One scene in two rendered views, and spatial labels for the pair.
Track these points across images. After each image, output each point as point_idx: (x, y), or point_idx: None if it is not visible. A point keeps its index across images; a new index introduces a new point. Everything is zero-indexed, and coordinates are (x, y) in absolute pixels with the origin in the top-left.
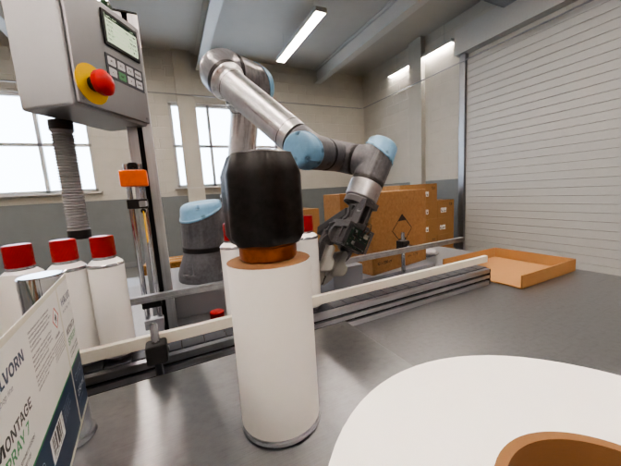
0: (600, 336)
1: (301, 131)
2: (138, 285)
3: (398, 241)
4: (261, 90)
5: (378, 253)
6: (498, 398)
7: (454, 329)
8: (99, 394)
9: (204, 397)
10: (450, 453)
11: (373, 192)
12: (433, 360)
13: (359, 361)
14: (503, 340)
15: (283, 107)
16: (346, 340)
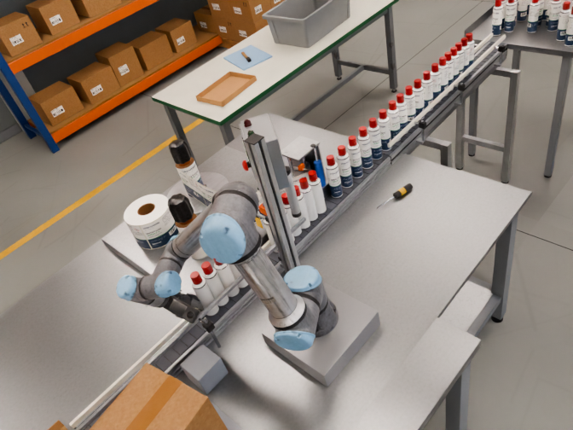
0: (72, 359)
1: (174, 235)
2: (431, 330)
3: None
4: (195, 218)
5: (162, 348)
6: (149, 217)
7: (138, 342)
8: (262, 236)
9: None
10: (157, 209)
11: None
12: (155, 313)
13: (181, 278)
14: (118, 339)
15: (182, 230)
16: (188, 287)
